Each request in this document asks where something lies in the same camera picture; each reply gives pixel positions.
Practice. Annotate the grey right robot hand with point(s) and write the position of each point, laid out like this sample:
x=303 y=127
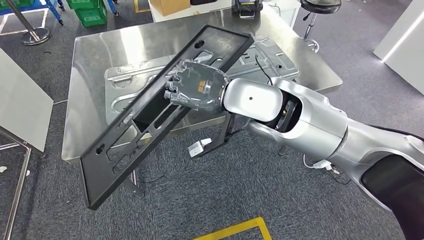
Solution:
x=202 y=87

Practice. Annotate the stamped grey metal plate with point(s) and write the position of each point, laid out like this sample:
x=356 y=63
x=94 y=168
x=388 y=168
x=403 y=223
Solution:
x=275 y=63

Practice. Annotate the chrome stanchion post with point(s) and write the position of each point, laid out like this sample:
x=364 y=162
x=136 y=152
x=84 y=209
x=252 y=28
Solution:
x=34 y=34

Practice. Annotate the blue metal trolley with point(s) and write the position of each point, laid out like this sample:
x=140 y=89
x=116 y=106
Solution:
x=49 y=6

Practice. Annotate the cardboard box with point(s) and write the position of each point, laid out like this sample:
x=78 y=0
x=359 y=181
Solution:
x=170 y=6

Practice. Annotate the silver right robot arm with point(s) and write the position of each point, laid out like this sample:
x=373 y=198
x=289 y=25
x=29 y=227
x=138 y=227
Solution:
x=318 y=126

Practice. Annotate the white panel with metal frame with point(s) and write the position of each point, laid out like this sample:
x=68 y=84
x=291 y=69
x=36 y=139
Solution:
x=23 y=99

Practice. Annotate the white display plinth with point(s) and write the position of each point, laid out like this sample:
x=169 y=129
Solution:
x=404 y=43

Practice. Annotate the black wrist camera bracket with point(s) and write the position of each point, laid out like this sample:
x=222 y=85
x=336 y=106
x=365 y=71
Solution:
x=218 y=144

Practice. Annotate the green plastic crate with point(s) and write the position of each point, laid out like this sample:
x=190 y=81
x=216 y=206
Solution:
x=81 y=3
x=91 y=16

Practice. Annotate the white table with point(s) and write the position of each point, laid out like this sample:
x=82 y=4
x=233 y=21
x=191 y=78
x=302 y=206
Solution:
x=205 y=11

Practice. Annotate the black stool with chrome base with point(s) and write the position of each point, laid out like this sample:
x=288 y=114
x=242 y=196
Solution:
x=319 y=5

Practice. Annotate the long black plastic frame part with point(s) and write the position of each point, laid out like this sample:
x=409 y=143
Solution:
x=225 y=39

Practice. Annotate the black router with antennas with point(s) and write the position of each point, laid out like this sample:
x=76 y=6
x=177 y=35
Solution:
x=246 y=8

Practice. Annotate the white power plug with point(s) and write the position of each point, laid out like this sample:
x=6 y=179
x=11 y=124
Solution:
x=323 y=164

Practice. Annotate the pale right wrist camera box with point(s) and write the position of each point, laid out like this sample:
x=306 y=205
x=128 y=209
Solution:
x=198 y=148

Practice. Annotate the yellow floor tape marking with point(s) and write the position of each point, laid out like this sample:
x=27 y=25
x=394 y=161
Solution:
x=238 y=228

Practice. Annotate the stainless steel workbench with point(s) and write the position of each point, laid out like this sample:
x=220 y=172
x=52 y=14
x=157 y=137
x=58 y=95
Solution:
x=132 y=46

